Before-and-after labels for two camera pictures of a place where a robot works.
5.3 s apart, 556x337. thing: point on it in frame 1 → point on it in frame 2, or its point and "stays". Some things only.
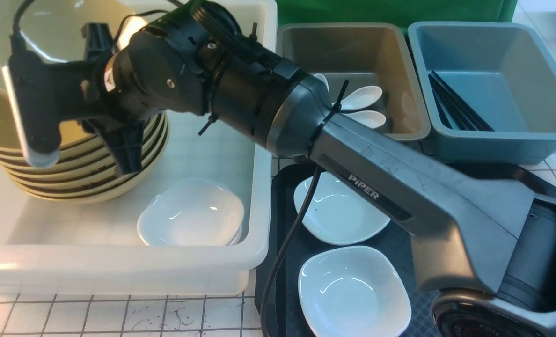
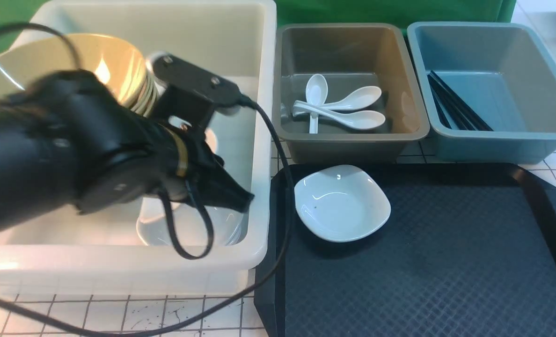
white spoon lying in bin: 362,98 stays
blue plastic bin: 502,72 stays
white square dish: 352,291 → 226,227
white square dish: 337,212 stays
